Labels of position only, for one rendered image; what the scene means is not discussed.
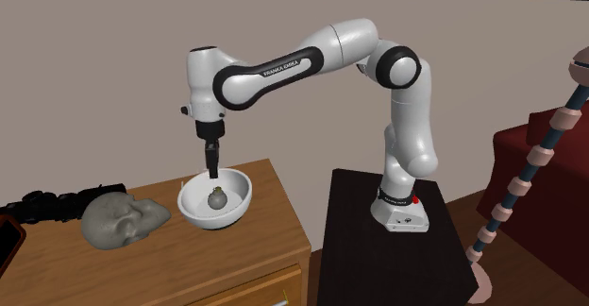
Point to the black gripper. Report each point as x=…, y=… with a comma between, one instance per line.
x=210, y=129

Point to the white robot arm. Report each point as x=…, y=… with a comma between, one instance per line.
x=409, y=125

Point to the white bowl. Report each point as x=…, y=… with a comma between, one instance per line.
x=234, y=190

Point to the small grey round vase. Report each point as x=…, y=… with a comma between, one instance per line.
x=217, y=200

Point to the wooden chest of drawers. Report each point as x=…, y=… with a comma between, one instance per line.
x=184, y=259

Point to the grey head bust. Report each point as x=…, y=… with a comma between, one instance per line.
x=119, y=220

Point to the long black lumpy object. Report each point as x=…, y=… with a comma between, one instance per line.
x=55, y=204

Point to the black robot stand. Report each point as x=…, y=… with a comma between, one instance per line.
x=368, y=259

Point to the black tablet with red edge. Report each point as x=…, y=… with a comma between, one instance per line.
x=9, y=243

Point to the floor lamp with pink beads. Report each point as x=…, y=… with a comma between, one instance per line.
x=520, y=186

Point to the dark red sofa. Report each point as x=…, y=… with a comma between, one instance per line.
x=552, y=204

